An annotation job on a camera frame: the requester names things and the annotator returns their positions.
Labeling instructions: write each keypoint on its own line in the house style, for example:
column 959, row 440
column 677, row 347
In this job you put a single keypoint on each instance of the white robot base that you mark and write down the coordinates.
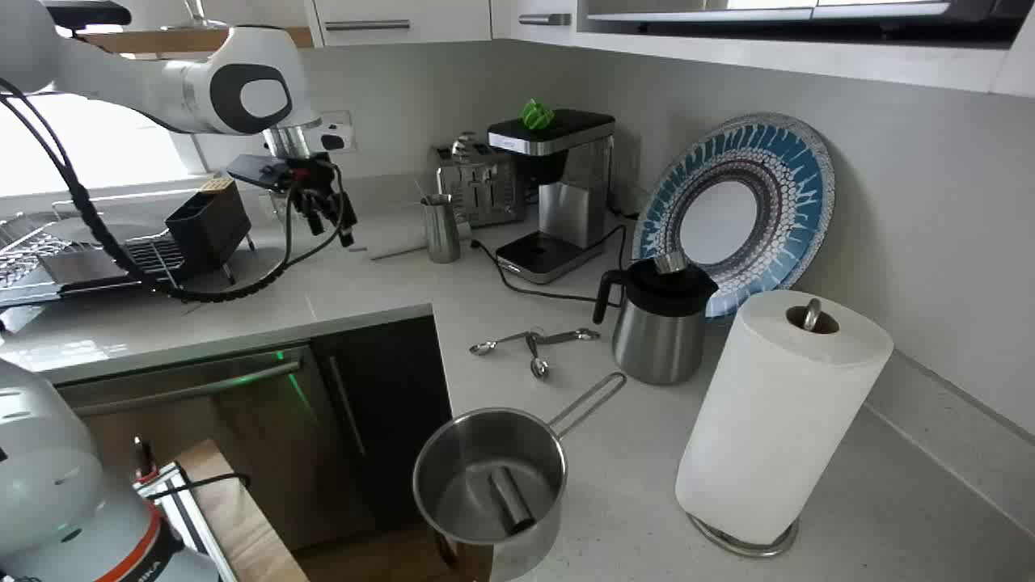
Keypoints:
column 61, row 513

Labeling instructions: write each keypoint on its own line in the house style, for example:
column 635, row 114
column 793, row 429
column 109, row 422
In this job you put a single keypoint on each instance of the silver black coffee maker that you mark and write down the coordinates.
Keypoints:
column 567, row 173

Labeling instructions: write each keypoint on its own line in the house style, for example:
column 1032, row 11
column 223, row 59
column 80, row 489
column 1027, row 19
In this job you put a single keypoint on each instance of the blue patterned decorative plate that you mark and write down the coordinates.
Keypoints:
column 749, row 204

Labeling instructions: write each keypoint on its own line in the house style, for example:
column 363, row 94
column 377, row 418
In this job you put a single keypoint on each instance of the silver toaster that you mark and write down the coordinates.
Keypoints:
column 481, row 180

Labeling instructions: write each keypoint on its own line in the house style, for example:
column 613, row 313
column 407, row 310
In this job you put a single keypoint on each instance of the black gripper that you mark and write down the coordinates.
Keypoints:
column 304, row 173

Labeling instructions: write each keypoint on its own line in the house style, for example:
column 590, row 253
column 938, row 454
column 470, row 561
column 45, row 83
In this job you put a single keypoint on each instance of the white upper cabinets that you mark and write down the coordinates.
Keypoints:
column 921, row 43

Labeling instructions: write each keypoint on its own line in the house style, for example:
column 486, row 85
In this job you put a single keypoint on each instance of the black box on counter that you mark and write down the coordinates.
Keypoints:
column 208, row 227

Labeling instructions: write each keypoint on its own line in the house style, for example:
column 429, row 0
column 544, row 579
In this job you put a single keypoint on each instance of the small steel cylinder in pot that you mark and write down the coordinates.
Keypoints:
column 515, row 513

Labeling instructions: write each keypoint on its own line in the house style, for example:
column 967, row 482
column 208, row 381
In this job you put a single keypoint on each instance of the dark lower cabinet door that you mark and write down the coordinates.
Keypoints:
column 389, row 393

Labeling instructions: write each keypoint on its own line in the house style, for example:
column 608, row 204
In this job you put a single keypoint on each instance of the silver saucepan with long handle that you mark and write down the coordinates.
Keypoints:
column 455, row 495

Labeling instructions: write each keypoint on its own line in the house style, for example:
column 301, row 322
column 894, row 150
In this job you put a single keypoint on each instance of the green object on coffee maker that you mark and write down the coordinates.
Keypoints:
column 536, row 114

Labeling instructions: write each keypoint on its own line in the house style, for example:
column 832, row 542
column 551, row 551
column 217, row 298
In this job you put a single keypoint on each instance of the white paper towel roll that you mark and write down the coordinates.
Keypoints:
column 785, row 393

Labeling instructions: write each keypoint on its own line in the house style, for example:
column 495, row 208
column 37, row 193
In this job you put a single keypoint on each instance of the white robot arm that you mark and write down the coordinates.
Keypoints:
column 250, row 85

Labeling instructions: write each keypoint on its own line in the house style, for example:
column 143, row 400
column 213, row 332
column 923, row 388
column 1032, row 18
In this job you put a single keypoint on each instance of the small steel cup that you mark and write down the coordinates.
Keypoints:
column 442, row 229

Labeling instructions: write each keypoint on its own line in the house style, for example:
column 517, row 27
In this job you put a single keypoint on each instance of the metal measuring spoons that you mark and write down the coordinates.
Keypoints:
column 536, row 345

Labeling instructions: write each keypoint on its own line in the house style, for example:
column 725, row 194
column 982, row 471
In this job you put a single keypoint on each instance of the steel carafe with black lid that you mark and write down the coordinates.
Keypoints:
column 658, row 334

